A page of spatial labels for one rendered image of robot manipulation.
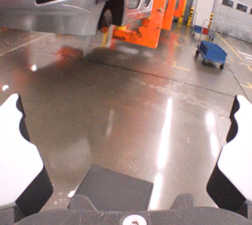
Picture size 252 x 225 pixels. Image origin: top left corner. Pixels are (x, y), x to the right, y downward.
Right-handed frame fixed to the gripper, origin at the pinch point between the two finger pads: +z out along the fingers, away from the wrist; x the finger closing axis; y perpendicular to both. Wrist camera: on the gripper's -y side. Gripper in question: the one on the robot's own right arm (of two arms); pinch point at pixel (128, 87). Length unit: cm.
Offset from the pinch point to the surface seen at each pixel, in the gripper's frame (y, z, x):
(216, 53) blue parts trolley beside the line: 119, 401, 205
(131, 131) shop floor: 126, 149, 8
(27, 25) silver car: 26, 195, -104
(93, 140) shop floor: 121, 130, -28
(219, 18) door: 116, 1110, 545
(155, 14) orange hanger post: 28, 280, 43
